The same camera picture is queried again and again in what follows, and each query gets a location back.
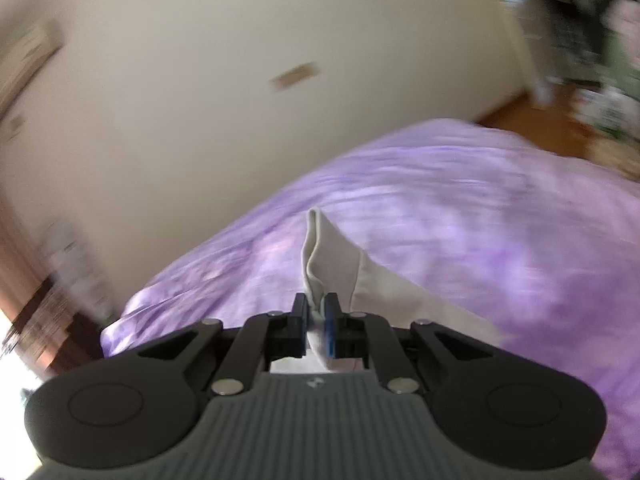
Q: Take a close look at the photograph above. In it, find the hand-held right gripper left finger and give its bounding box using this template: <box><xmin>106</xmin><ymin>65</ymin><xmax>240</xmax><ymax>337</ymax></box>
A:
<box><xmin>101</xmin><ymin>293</ymin><xmax>308</xmax><ymax>396</ymax></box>

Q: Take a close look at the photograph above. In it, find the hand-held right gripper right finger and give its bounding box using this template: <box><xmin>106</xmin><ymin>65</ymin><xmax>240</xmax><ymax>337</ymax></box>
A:
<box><xmin>322</xmin><ymin>292</ymin><xmax>507</xmax><ymax>396</ymax></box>

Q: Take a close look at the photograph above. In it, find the white small garment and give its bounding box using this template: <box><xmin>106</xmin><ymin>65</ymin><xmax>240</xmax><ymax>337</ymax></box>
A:
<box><xmin>299</xmin><ymin>207</ymin><xmax>507</xmax><ymax>374</ymax></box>

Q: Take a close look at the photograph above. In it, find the purple blanket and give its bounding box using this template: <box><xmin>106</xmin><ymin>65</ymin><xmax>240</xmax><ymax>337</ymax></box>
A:
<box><xmin>100</xmin><ymin>118</ymin><xmax>640</xmax><ymax>480</ymax></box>

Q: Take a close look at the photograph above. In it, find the large pale patterned pillow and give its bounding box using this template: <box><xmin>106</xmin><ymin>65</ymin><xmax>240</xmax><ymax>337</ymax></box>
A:
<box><xmin>42</xmin><ymin>217</ymin><xmax>113</xmax><ymax>321</ymax></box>

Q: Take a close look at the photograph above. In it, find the brown striped curtain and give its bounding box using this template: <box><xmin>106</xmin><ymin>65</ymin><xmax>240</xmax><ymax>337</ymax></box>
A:
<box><xmin>0</xmin><ymin>192</ymin><xmax>107</xmax><ymax>378</ymax></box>

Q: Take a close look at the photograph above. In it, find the dark cloth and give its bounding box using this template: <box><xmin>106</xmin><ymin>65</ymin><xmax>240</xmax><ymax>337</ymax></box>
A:
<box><xmin>517</xmin><ymin>0</ymin><xmax>640</xmax><ymax>86</ymax></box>

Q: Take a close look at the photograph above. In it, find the green cloth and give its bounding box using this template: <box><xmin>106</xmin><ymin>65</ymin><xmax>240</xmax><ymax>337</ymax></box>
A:
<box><xmin>597</xmin><ymin>0</ymin><xmax>640</xmax><ymax>93</ymax></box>

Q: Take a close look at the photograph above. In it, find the brown wall plate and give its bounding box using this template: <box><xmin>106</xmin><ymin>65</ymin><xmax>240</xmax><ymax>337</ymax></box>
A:
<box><xmin>269</xmin><ymin>62</ymin><xmax>321</xmax><ymax>92</ymax></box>

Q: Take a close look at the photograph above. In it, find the beige wall air conditioner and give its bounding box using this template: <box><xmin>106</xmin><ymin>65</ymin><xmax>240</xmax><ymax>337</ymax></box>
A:
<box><xmin>0</xmin><ymin>19</ymin><xmax>67</xmax><ymax>117</ymax></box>

